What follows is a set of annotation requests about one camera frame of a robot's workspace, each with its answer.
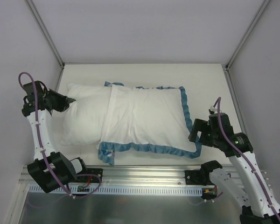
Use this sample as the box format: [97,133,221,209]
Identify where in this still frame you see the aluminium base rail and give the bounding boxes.
[18,164,271,189]

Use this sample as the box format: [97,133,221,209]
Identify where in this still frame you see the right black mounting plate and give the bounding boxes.
[184,170,214,186]

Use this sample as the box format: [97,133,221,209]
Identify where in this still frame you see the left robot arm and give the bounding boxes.
[22,81,88,193]

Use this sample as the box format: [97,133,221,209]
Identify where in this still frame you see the aluminium frame post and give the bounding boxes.
[225,0,272,70]
[24,0,65,69]

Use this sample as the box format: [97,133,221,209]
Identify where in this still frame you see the left aluminium frame post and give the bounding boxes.
[24,0,65,69]

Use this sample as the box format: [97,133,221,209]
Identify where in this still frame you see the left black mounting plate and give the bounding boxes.
[77,168,103,183]

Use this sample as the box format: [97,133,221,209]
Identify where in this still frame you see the blue patterned pillowcase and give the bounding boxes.
[98,82,202,165]

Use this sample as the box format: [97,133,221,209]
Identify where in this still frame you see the black mounting plate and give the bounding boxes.
[77,168,103,183]
[184,170,214,186]

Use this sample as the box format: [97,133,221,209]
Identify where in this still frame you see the right aluminium frame post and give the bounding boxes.
[225,0,272,70]

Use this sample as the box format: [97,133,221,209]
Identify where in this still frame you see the white pillow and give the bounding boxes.
[61,83,112,146]

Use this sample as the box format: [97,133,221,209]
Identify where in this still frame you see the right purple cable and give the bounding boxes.
[189,97,280,224]

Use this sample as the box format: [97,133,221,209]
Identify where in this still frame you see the white slotted cable duct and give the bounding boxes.
[28,185,203,196]

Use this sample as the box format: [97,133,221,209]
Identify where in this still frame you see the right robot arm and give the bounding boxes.
[185,112,280,224]

